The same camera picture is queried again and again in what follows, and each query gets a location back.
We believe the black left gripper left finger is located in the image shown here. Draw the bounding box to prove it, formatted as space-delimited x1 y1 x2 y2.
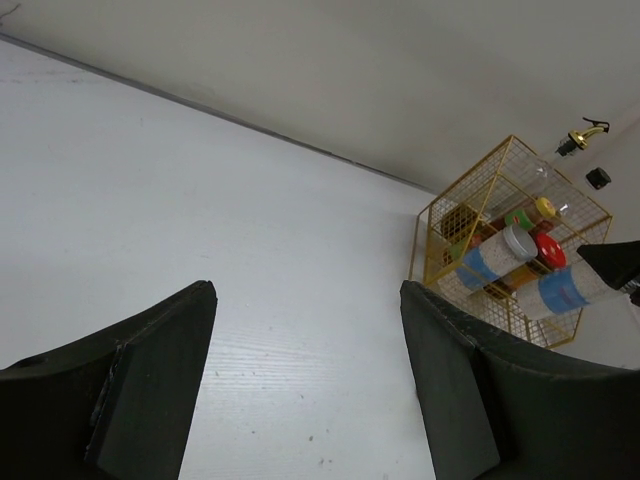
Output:
1 280 217 479

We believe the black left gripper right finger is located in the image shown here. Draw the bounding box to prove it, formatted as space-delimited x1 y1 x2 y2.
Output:
400 281 639 479

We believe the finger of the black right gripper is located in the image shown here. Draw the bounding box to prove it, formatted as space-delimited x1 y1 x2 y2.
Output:
577 240 640 290

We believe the blue label shaker jar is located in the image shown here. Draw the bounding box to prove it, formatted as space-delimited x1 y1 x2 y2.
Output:
437 225 538 300
514 261 623 321

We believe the red lid dark sauce jar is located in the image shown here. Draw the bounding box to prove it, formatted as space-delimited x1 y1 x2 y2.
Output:
489 231 568 301

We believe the red label vinegar bottle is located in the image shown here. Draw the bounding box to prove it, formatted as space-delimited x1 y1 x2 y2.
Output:
585 167 612 191

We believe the green label sauce bottle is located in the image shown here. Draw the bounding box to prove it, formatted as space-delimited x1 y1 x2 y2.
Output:
441 196 558 266

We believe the yellow wire basket rack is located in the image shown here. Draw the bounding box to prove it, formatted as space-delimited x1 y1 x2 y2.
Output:
408 135 612 349

